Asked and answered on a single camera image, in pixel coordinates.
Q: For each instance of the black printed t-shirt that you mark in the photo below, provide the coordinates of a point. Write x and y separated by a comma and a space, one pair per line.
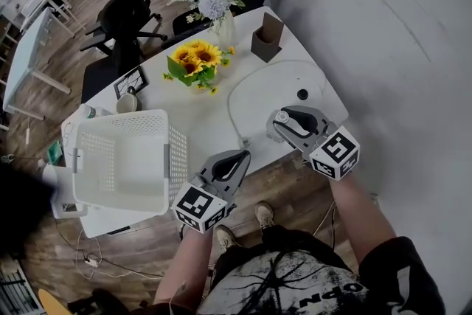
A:
295, 284

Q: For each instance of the white power strip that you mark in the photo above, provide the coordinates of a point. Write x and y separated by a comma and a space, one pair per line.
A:
91, 262

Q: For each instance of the white desktop stand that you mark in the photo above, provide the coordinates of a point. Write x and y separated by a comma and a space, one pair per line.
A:
62, 192

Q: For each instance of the black round desk grommet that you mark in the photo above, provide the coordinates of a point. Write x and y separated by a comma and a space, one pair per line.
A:
302, 94

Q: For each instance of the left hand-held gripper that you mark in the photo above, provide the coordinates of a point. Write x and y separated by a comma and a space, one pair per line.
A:
201, 208

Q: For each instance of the black desk control panel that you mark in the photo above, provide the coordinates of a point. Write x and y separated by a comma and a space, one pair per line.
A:
118, 230

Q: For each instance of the sunflower bouquet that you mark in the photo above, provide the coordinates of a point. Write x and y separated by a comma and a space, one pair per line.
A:
195, 57

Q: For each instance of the person's left beige shoe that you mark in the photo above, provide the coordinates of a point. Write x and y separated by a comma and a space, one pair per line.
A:
225, 238

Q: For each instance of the person's beige shoe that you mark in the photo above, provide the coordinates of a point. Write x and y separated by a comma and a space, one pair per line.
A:
225, 238
264, 214

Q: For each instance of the person's right beige shoe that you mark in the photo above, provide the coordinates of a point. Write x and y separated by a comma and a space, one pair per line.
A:
264, 214

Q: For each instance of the person's left forearm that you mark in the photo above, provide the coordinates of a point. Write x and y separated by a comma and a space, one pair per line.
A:
184, 269

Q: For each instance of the black mesh office chair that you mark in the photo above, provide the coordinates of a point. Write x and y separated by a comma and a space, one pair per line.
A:
125, 18

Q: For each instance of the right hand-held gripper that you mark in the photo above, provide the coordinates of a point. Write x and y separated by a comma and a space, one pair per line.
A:
335, 153

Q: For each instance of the small green packet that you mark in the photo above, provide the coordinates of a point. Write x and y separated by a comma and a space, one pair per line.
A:
55, 153

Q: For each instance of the beige mug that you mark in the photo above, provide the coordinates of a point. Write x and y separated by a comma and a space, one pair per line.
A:
126, 103

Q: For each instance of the black chair backrest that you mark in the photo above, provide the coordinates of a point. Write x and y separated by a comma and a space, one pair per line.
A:
97, 79

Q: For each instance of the person's right forearm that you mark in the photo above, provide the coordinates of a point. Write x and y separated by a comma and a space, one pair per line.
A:
355, 214

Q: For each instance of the clear plastic bottle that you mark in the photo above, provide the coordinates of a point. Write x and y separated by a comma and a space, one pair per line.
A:
282, 117

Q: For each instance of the brown pen holder box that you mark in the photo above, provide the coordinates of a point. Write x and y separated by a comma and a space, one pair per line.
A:
266, 42

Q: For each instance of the white side table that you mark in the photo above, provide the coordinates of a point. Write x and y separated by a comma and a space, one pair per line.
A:
27, 51

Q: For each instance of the black picture frame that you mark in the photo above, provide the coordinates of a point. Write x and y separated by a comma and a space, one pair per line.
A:
131, 81

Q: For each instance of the white perforated plastic basket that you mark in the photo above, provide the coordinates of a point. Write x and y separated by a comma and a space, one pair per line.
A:
121, 162

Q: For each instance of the yellow rounded board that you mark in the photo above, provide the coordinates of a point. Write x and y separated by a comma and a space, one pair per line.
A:
51, 304

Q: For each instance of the white background desk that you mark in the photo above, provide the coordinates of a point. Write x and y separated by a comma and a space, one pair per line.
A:
40, 5

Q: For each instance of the white ribbed vase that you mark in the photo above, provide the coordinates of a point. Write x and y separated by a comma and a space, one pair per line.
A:
225, 31

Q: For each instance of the green capped plastic bottle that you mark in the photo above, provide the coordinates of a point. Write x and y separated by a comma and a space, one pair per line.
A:
88, 110

